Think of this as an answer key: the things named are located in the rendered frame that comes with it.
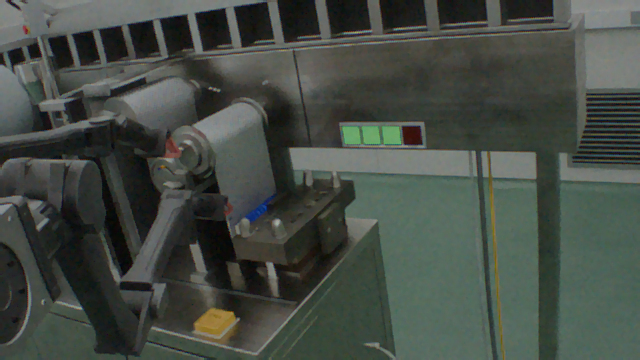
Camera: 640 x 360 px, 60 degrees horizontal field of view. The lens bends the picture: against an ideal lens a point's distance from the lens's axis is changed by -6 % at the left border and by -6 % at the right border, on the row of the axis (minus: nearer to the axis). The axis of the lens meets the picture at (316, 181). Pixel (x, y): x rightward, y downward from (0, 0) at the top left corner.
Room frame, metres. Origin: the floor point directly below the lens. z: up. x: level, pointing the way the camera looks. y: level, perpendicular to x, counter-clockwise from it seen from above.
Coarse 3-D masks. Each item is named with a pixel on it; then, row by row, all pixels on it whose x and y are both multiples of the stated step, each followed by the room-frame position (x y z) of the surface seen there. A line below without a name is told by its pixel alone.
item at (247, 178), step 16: (256, 144) 1.59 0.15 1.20; (240, 160) 1.52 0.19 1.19; (256, 160) 1.58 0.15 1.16; (224, 176) 1.46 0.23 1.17; (240, 176) 1.51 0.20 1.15; (256, 176) 1.57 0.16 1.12; (272, 176) 1.63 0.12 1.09; (224, 192) 1.44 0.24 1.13; (240, 192) 1.50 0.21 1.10; (256, 192) 1.55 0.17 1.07; (272, 192) 1.61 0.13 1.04; (240, 208) 1.48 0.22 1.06
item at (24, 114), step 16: (32, 48) 2.23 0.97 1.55; (0, 64) 2.10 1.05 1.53; (0, 80) 2.08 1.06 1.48; (16, 80) 2.14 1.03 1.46; (0, 96) 2.07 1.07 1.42; (16, 96) 2.12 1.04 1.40; (0, 112) 2.05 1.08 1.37; (16, 112) 2.10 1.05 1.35; (32, 112) 2.16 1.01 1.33; (0, 128) 2.03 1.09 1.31; (16, 128) 2.08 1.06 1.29; (32, 128) 2.14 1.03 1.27
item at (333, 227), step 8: (328, 208) 1.47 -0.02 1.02; (336, 208) 1.48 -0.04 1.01; (320, 216) 1.43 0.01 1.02; (328, 216) 1.44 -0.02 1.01; (336, 216) 1.48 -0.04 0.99; (320, 224) 1.42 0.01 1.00; (328, 224) 1.44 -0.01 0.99; (336, 224) 1.47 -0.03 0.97; (320, 232) 1.42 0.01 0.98; (328, 232) 1.43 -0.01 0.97; (336, 232) 1.47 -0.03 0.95; (344, 232) 1.50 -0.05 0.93; (320, 240) 1.43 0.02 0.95; (328, 240) 1.42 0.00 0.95; (336, 240) 1.46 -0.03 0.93; (328, 248) 1.42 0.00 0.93
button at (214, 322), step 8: (208, 312) 1.21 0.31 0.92; (216, 312) 1.20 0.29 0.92; (224, 312) 1.19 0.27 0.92; (200, 320) 1.18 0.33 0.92; (208, 320) 1.17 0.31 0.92; (216, 320) 1.17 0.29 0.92; (224, 320) 1.16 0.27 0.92; (232, 320) 1.18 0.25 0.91; (200, 328) 1.16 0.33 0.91; (208, 328) 1.14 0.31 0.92; (216, 328) 1.13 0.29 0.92; (224, 328) 1.15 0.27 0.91
